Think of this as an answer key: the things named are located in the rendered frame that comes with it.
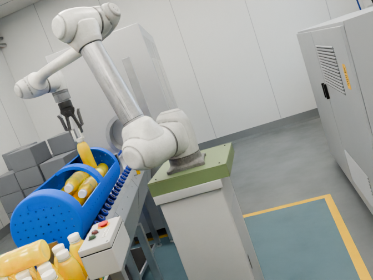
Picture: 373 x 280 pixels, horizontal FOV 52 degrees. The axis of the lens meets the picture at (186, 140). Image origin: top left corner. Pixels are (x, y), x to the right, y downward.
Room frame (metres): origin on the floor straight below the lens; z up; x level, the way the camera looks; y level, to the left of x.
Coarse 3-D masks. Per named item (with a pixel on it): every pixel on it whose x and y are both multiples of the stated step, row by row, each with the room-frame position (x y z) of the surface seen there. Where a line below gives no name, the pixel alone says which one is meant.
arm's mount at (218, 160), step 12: (228, 144) 1.89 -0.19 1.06; (216, 156) 1.73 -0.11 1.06; (228, 156) 1.69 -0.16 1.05; (168, 168) 1.81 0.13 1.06; (192, 168) 1.66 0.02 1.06; (204, 168) 1.59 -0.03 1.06; (216, 168) 1.57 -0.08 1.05; (228, 168) 1.58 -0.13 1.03; (156, 180) 1.67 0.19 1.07; (168, 180) 1.63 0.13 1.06; (180, 180) 1.61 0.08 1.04; (192, 180) 1.60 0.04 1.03; (204, 180) 1.59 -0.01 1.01; (156, 192) 1.64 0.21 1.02; (168, 192) 1.63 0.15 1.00
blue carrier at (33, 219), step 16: (80, 160) 2.29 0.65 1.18; (96, 160) 2.28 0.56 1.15; (112, 160) 2.28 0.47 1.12; (64, 176) 2.10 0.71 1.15; (96, 176) 1.82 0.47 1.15; (112, 176) 2.05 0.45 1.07; (32, 192) 1.56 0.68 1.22; (48, 192) 1.44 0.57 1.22; (64, 192) 1.48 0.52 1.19; (96, 192) 1.70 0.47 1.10; (16, 208) 1.43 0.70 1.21; (32, 208) 1.43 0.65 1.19; (48, 208) 1.42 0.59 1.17; (64, 208) 1.42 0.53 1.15; (80, 208) 1.46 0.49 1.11; (96, 208) 1.64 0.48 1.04; (16, 224) 1.43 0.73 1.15; (32, 224) 1.43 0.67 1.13; (48, 224) 1.43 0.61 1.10; (64, 224) 1.42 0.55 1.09; (80, 224) 1.42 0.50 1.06; (16, 240) 1.43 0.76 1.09; (32, 240) 1.43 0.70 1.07; (48, 240) 1.42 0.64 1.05; (64, 240) 1.42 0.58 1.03
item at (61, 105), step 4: (68, 100) 2.17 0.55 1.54; (60, 104) 2.15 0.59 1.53; (64, 104) 2.15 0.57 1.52; (68, 104) 2.16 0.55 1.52; (72, 104) 2.19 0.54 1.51; (60, 108) 2.16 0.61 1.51; (64, 108) 2.18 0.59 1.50; (68, 108) 2.18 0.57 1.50; (72, 108) 2.17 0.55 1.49; (68, 112) 2.18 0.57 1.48; (72, 112) 2.18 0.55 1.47; (64, 116) 2.18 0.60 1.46; (68, 116) 2.18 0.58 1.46
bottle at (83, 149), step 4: (80, 144) 2.16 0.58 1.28; (84, 144) 2.17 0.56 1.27; (80, 148) 2.16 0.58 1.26; (84, 148) 2.16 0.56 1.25; (88, 148) 2.17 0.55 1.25; (80, 152) 2.16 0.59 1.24; (84, 152) 2.16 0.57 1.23; (88, 152) 2.17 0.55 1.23; (80, 156) 2.17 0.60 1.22; (84, 156) 2.15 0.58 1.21; (88, 156) 2.16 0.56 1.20; (92, 156) 2.18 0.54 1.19; (84, 160) 2.16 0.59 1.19; (88, 160) 2.16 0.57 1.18; (92, 160) 2.17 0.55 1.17; (88, 164) 2.16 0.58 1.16; (92, 164) 2.16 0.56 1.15; (96, 164) 2.19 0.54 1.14
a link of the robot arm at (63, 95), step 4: (56, 92) 2.14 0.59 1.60; (60, 92) 2.14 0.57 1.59; (64, 92) 2.16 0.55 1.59; (68, 92) 2.18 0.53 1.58; (56, 96) 2.15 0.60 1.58; (60, 96) 2.14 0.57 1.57; (64, 96) 2.15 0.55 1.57; (68, 96) 2.17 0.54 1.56; (56, 100) 2.15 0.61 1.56; (60, 100) 2.14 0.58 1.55; (64, 100) 2.16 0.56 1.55
